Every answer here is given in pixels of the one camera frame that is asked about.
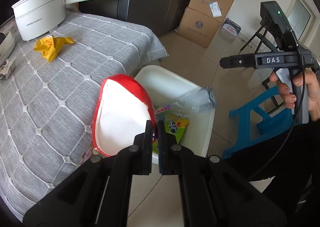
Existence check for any green onion rings bag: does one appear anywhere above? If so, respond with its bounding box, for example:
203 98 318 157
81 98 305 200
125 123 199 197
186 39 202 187
155 106 189 144

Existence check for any red white triangular container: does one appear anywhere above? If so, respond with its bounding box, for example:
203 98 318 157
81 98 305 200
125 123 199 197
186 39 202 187
92 74 157 156

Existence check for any white trash bin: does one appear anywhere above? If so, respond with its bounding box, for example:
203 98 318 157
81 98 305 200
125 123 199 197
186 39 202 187
135 65 216 157

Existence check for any person's right hand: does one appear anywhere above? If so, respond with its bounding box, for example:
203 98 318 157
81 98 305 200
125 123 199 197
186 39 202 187
269 68 320 116

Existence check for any black folding chair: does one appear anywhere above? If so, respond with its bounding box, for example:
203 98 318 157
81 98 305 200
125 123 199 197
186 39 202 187
239 20 284 109

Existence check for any small white blue box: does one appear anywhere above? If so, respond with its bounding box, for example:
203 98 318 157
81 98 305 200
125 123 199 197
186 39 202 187
219 18 241 43

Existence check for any clear crushed plastic bottle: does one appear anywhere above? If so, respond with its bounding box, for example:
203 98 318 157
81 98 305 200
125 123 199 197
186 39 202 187
172 86 217 115

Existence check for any lower cardboard box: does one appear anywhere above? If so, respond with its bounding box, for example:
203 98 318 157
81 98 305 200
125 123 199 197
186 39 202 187
177 7 220 48

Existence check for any cardboard box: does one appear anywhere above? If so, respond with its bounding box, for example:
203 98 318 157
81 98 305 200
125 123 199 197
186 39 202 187
188 0 235 23
177 7 220 48

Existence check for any blue plastic stool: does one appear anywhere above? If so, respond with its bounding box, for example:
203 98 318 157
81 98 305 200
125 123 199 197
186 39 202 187
222 86 293 159

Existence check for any upper cardboard box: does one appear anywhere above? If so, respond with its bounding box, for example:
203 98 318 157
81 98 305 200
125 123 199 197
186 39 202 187
188 0 235 23

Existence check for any grey checked tablecloth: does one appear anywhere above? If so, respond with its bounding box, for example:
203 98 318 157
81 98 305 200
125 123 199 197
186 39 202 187
1 11 168 220

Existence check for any small white paper carton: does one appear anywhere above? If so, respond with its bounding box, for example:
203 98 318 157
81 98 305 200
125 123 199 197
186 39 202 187
0 57 16 80

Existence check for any white electric cooking pot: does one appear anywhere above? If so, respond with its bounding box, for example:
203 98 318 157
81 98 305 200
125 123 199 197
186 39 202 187
11 0 89 41

